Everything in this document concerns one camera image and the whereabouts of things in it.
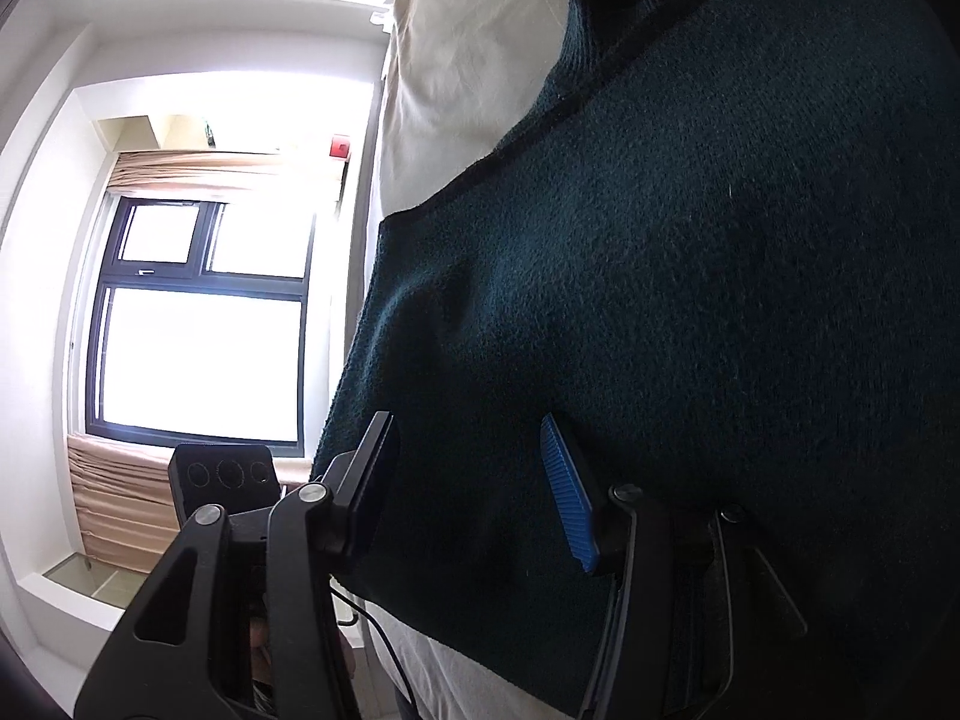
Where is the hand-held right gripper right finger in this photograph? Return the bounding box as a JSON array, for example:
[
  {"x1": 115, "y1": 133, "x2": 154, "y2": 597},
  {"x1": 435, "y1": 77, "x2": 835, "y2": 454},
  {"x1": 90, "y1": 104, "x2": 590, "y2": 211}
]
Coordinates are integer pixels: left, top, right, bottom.
[{"x1": 538, "y1": 412, "x2": 811, "y2": 720}]

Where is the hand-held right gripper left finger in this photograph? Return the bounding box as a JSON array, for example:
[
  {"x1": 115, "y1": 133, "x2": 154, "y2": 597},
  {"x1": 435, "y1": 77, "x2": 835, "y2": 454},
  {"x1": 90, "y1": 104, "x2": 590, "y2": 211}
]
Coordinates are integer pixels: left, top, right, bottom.
[{"x1": 73, "y1": 411, "x2": 398, "y2": 720}]

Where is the dark teal knit sweater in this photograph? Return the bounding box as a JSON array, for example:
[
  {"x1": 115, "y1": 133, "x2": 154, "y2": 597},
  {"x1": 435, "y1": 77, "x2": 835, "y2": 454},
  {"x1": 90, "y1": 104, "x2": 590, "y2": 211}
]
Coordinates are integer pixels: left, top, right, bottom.
[{"x1": 311, "y1": 0, "x2": 960, "y2": 720}]

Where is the black chair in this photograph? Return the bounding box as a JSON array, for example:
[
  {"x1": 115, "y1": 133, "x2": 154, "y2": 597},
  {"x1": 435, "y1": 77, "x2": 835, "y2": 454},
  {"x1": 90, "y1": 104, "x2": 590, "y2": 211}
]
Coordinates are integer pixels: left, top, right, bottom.
[{"x1": 169, "y1": 444, "x2": 280, "y2": 533}]

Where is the black framed window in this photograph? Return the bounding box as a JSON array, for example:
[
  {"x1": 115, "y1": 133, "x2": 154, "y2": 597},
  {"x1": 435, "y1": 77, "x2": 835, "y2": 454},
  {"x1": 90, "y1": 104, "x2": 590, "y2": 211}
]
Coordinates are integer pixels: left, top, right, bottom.
[{"x1": 84, "y1": 195, "x2": 316, "y2": 458}]

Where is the beige pleated cloth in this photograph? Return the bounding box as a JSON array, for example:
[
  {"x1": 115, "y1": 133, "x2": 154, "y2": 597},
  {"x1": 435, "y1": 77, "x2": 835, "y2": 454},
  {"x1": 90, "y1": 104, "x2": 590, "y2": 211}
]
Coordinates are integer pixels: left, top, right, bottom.
[{"x1": 67, "y1": 435, "x2": 181, "y2": 571}]

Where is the bed with beige sheet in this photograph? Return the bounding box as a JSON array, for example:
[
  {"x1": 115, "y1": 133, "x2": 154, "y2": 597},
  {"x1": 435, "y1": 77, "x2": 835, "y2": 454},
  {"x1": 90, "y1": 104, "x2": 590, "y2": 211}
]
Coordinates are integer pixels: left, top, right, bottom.
[{"x1": 330, "y1": 0, "x2": 646, "y2": 720}]

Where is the black cable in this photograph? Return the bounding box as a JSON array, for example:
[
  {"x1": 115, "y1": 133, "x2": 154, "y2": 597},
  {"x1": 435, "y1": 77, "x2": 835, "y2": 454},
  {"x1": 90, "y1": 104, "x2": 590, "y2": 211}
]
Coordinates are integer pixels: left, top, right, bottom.
[{"x1": 330, "y1": 585, "x2": 417, "y2": 720}]

